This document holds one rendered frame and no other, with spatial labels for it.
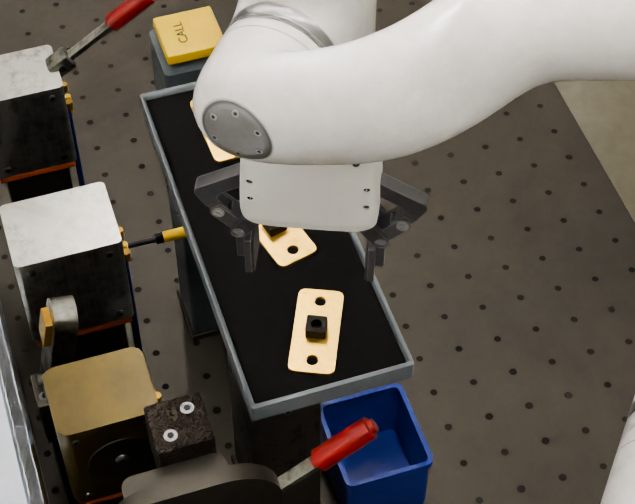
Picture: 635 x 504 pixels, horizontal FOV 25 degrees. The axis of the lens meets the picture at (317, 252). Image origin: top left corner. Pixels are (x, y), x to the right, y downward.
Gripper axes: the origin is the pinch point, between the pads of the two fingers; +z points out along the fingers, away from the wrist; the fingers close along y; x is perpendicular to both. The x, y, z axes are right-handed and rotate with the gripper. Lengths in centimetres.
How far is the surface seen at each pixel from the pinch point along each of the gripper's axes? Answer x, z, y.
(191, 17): -37.6, 11.0, 15.8
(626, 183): -125, 127, -49
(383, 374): 3.2, 10.7, -6.1
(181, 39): -34.3, 11.0, 16.3
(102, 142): -62, 57, 35
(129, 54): -79, 57, 34
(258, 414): 7.5, 11.4, 3.5
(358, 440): 8.7, 12.1, -4.6
